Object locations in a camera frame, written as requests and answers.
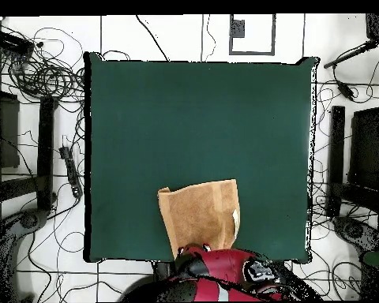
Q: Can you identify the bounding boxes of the black metal stand foot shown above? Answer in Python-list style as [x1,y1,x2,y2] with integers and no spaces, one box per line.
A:
[0,95,56,211]
[325,105,379,218]

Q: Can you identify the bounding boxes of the dark flat panel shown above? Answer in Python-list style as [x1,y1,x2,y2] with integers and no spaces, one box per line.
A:
[347,107,379,190]
[0,89,21,169]

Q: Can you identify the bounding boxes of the dark square frame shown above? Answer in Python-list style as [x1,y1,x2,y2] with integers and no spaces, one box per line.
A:
[228,13,276,57]

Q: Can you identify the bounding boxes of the tangled black cables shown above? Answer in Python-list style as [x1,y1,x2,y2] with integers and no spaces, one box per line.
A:
[0,18,86,105]

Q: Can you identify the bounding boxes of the dark green table cloth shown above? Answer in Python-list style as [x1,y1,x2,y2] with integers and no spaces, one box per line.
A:
[83,51,318,264]

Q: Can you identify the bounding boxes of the black power adapter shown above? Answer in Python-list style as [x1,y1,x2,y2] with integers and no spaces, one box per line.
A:
[336,80,356,103]

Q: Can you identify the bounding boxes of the black rod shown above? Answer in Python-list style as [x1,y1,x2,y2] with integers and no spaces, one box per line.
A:
[322,39,379,69]

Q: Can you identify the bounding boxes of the tan terry towel white label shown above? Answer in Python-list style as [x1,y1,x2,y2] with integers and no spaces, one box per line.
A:
[156,178,242,260]

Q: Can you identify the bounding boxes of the black electronics box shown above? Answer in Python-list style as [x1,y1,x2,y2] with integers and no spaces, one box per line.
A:
[0,28,36,57]

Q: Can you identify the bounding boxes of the slim black power strip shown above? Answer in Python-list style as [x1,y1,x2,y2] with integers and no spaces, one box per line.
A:
[58,145,84,199]

